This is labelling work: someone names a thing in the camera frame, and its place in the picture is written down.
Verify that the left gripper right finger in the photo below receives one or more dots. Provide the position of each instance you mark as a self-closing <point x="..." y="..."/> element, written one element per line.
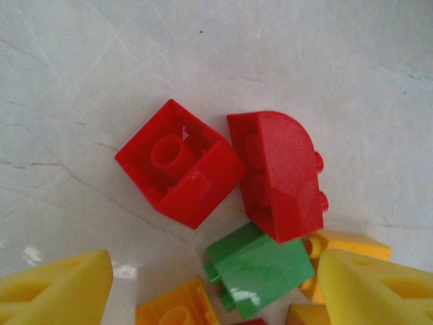
<point x="355" y="287"/>

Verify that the red rounded lego brick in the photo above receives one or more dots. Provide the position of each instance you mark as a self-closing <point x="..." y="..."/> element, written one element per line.
<point x="287" y="169"/>

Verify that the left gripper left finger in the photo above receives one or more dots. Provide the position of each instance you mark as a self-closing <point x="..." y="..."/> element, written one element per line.
<point x="78" y="281"/>

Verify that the yellow lego brick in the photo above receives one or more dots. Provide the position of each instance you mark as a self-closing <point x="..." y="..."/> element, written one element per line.
<point x="304" y="316"/>
<point x="352" y="243"/>
<point x="176" y="308"/>

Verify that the green lego brick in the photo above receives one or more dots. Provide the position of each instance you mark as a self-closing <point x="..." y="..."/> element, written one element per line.
<point x="264" y="267"/>

